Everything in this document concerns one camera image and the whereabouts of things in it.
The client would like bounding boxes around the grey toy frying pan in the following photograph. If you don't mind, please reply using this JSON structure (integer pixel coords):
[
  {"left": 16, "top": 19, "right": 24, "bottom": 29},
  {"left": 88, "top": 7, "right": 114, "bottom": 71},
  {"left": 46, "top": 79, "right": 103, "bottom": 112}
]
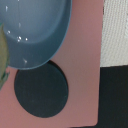
[{"left": 0, "top": 0, "right": 72, "bottom": 69}]

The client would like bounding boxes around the beige woven placemat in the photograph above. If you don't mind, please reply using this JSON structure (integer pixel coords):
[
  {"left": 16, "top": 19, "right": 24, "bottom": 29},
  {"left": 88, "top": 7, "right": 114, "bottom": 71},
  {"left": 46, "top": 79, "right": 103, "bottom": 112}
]
[{"left": 100, "top": 0, "right": 128, "bottom": 67}]

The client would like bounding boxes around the black stove burner disc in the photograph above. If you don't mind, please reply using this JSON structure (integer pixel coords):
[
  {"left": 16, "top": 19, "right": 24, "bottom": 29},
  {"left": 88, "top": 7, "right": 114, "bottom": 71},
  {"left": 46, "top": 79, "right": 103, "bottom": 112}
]
[{"left": 14, "top": 61, "right": 69, "bottom": 118}]

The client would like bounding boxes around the pink toy stove board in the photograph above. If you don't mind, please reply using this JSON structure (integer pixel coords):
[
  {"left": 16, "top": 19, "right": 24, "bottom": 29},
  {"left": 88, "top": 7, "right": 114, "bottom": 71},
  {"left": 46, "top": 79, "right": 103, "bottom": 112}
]
[{"left": 0, "top": 0, "right": 103, "bottom": 128}]

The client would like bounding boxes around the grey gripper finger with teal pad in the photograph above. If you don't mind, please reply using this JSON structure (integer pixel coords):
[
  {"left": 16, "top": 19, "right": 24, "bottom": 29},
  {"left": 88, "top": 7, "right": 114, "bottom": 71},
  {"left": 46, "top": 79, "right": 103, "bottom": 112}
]
[{"left": 0, "top": 24, "right": 9, "bottom": 89}]

